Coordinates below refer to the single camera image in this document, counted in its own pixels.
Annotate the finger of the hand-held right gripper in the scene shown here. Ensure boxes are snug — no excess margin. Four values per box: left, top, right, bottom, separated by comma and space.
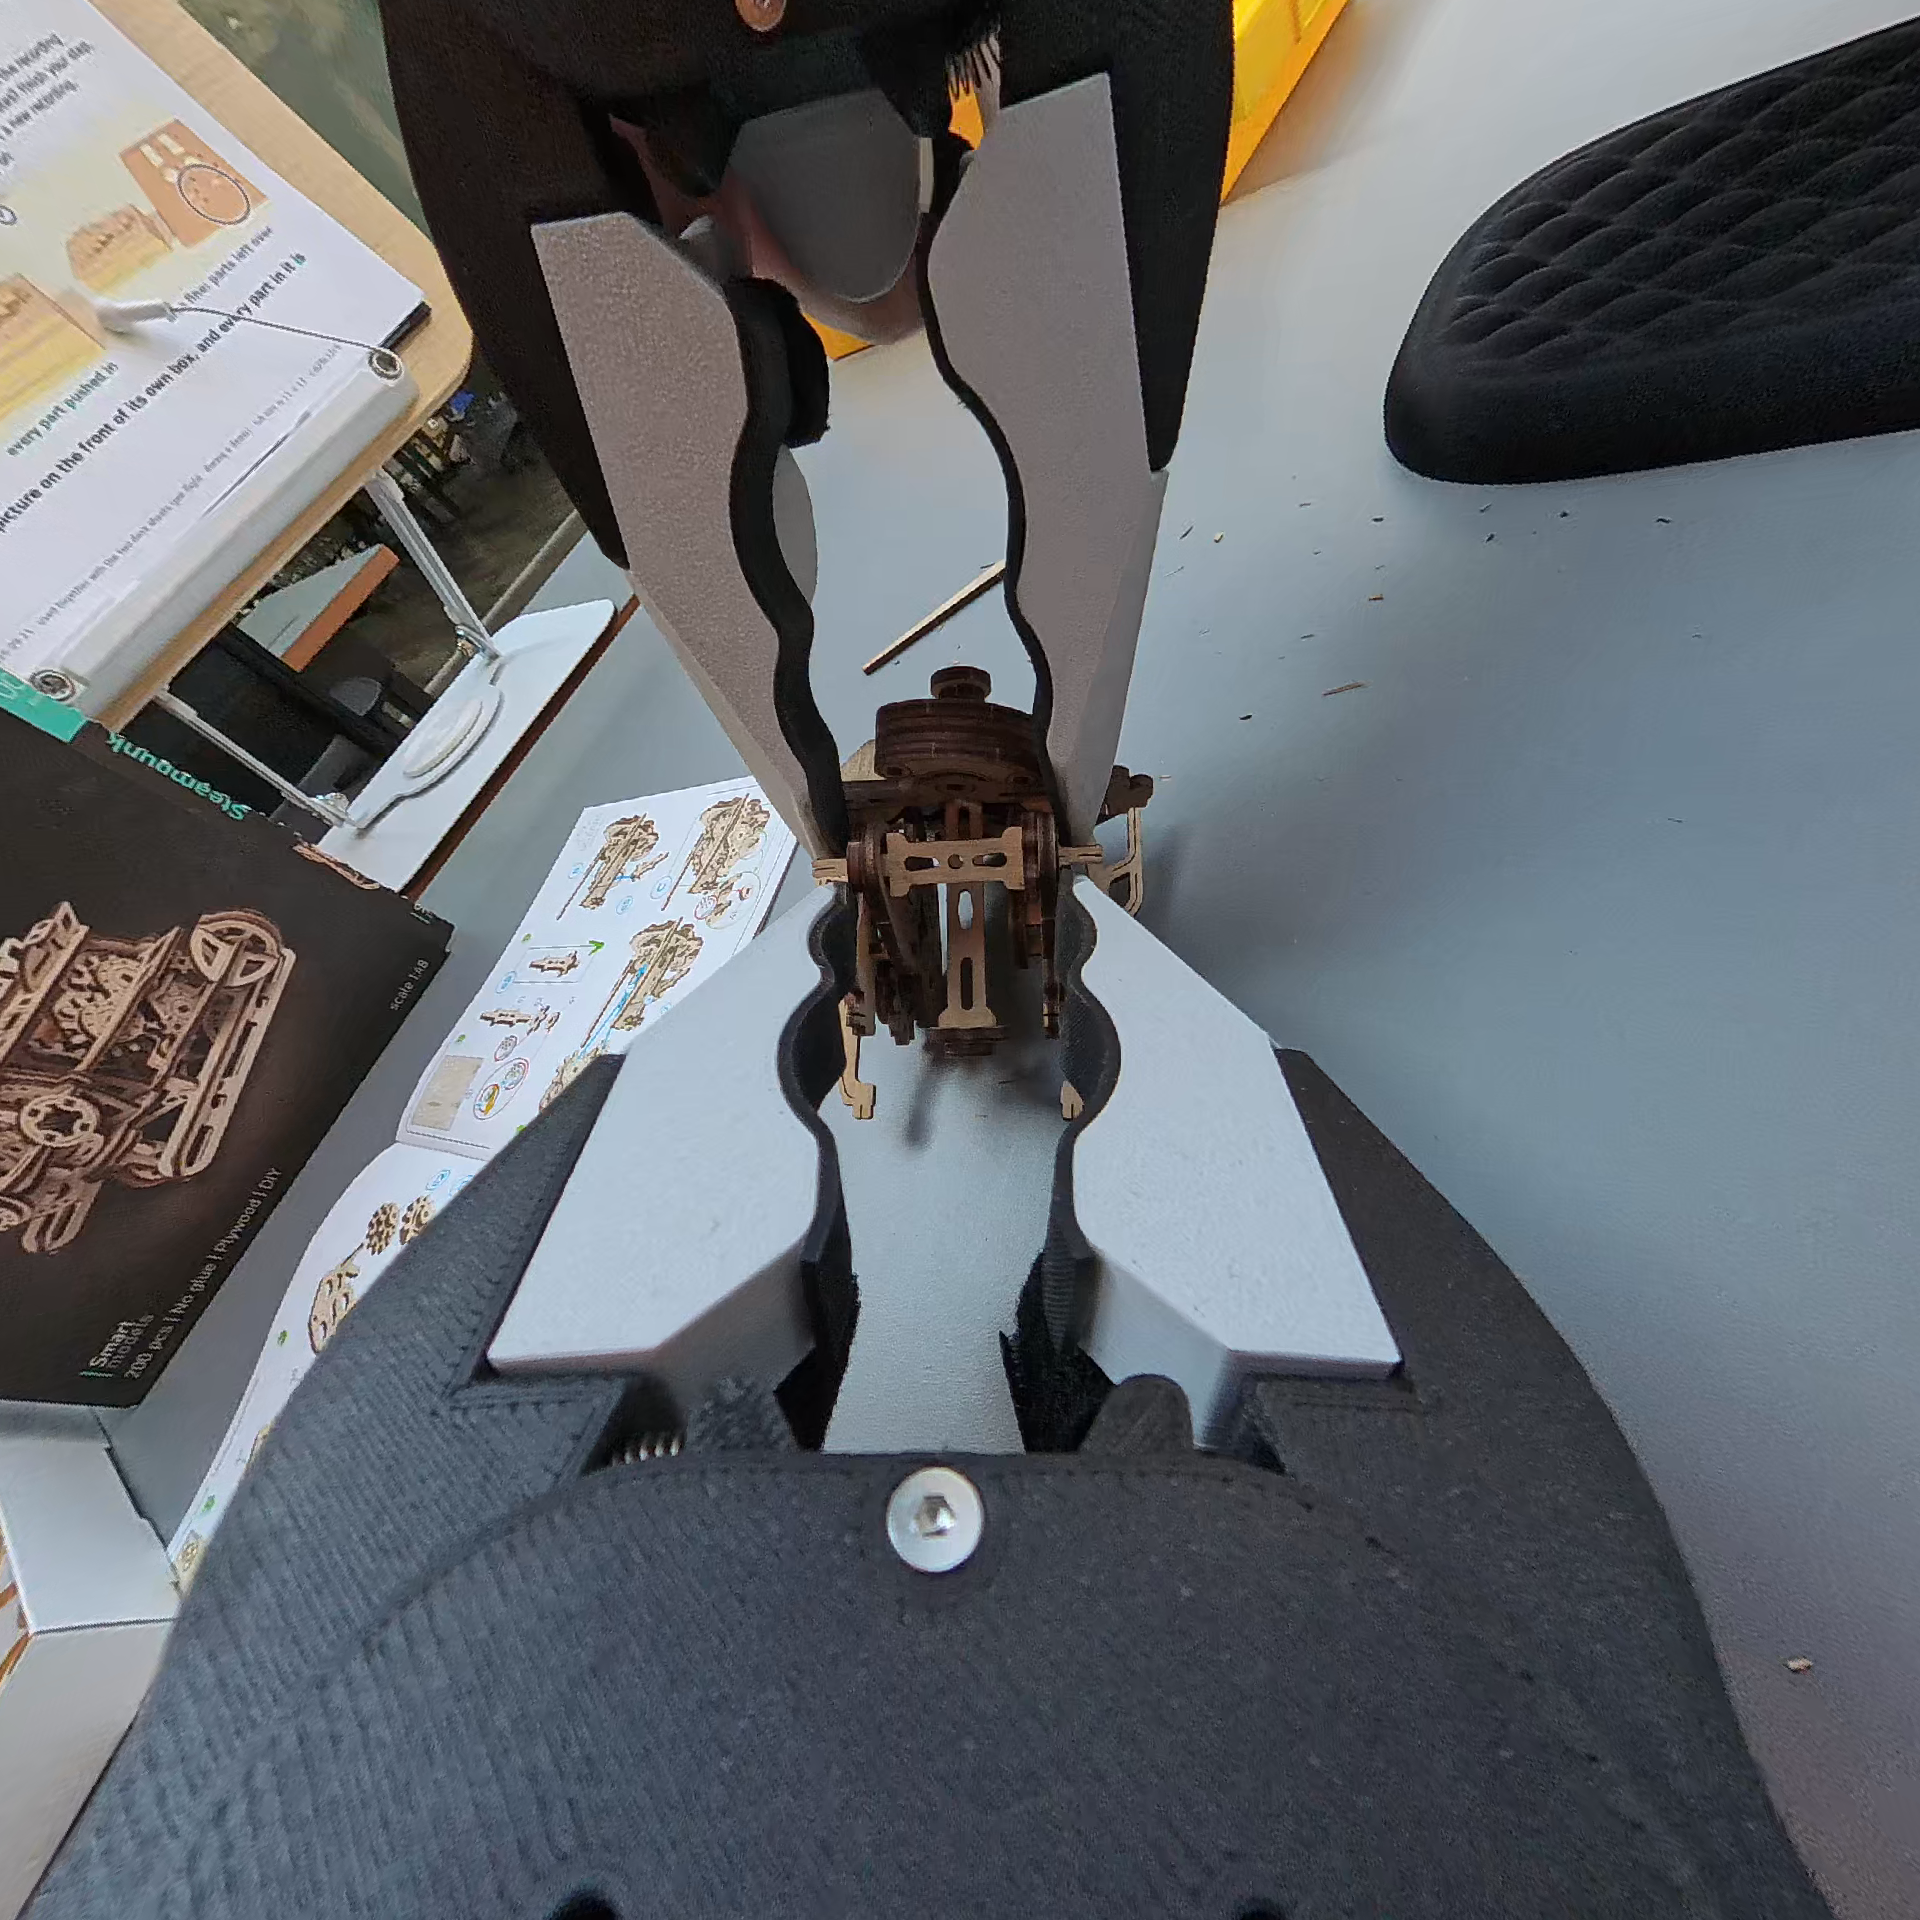
922, 70, 1175, 842
533, 210, 852, 865

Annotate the black quilted cushion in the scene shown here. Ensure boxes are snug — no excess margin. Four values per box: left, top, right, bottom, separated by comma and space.
1381, 22, 1920, 485

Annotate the white paper holder bar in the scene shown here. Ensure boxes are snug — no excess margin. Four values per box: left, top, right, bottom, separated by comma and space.
52, 360, 423, 723

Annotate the grey desk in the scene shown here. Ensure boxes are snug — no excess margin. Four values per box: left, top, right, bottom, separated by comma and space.
106, 0, 1920, 1920

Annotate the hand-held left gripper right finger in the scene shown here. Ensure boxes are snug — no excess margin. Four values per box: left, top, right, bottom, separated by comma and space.
999, 878, 1404, 1453

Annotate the illustrated instruction booklet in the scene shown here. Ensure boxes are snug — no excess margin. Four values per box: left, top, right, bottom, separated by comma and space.
165, 779, 800, 1584

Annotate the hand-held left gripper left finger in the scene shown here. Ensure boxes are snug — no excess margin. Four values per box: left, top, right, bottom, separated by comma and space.
487, 884, 859, 1453

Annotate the wooden document board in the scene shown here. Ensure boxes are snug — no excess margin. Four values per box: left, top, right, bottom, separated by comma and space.
0, 0, 474, 729

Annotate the black model kit box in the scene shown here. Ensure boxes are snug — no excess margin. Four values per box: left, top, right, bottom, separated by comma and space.
0, 705, 452, 1413

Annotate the printed instruction sheet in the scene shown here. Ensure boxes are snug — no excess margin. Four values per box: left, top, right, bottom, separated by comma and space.
0, 0, 433, 664

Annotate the wooden submarine model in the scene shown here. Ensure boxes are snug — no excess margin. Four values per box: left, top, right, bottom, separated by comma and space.
809, 664, 1157, 1124

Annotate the thin wooden stick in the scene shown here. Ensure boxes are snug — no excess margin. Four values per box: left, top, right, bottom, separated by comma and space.
861, 561, 1009, 677

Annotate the white cardboard box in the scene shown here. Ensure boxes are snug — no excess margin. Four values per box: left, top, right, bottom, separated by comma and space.
0, 1401, 191, 1907

